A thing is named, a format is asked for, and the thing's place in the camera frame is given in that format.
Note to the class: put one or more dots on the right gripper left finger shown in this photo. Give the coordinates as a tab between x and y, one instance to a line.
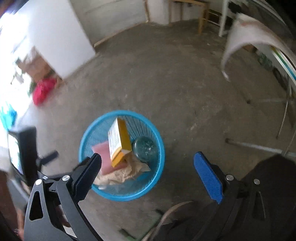
53	212

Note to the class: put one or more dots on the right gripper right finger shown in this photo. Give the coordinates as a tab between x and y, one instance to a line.
241	213

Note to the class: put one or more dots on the pink packet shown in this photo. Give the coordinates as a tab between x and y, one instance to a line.
103	150

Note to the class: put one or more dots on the yellow carton box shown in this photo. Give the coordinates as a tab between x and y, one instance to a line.
119	142

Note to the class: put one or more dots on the beige paper napkin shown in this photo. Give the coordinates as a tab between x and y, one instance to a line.
133	169

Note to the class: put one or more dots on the green plastic bottle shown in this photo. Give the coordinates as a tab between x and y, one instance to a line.
145	149

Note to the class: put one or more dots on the blue trash basket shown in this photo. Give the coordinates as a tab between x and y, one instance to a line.
137	126

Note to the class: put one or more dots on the red bag on floor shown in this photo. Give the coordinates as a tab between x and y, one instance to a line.
42	90

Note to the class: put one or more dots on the floral tablecloth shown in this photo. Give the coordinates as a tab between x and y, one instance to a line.
247	30

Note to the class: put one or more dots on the white metal desk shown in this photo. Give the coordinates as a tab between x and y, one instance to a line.
279	16

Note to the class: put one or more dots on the wooden chair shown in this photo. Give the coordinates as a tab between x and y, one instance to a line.
193	10

